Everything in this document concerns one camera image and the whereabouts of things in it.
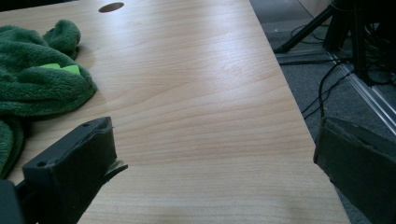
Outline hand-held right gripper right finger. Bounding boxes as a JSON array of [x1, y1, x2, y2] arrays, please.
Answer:
[[313, 116, 396, 224]]

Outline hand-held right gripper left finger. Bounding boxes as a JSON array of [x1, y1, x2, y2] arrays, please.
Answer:
[[21, 116, 129, 224]]

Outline green fluffy towel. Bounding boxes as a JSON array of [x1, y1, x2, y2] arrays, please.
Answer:
[[0, 19, 98, 180]]

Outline black tripod stand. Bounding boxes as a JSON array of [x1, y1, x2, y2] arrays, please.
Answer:
[[273, 0, 396, 87]]

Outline aluminium floor rail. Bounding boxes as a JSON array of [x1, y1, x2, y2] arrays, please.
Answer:
[[326, 50, 396, 136]]

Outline black cable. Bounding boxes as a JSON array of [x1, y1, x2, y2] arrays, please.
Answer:
[[301, 60, 354, 120]]

